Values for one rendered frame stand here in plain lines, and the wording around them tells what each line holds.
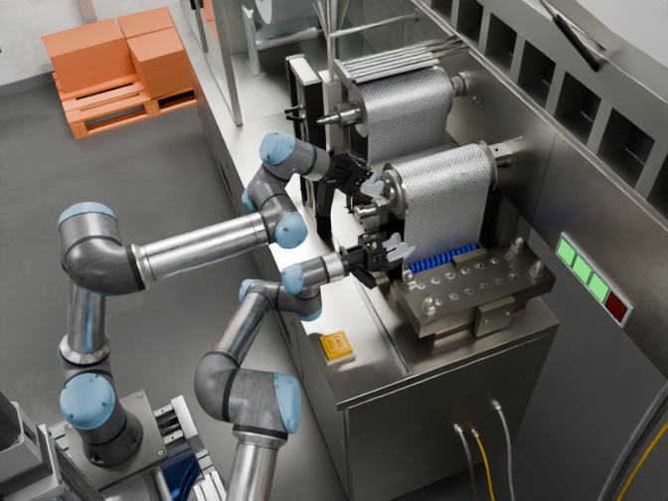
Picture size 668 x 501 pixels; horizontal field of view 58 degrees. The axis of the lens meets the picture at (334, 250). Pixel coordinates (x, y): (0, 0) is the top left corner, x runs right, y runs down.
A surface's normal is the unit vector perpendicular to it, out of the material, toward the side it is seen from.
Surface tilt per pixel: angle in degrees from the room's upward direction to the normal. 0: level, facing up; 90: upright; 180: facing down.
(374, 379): 0
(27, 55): 90
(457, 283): 0
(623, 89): 90
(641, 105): 90
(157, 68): 90
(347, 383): 0
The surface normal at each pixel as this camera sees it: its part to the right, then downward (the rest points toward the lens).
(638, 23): -0.88, 0.37
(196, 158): -0.04, -0.69
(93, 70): 0.48, 0.63
